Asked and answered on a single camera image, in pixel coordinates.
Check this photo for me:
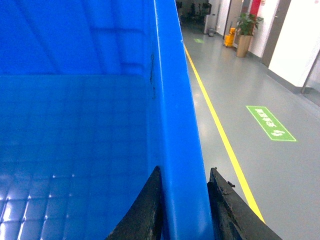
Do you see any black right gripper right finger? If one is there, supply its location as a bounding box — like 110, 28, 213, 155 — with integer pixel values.
207, 167, 280, 240

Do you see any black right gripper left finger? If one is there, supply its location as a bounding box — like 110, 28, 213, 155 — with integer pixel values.
106, 165, 163, 240

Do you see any blue plastic crate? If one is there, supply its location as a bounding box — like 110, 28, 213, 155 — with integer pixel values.
0, 0, 215, 240

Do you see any green floor sign sticker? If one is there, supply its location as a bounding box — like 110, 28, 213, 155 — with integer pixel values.
246, 105, 297, 142

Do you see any yellow mop bucket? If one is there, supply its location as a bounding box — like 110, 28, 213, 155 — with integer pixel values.
224, 27, 236, 47

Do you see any potted plant in tan planter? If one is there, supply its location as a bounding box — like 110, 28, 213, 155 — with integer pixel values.
236, 13, 264, 58

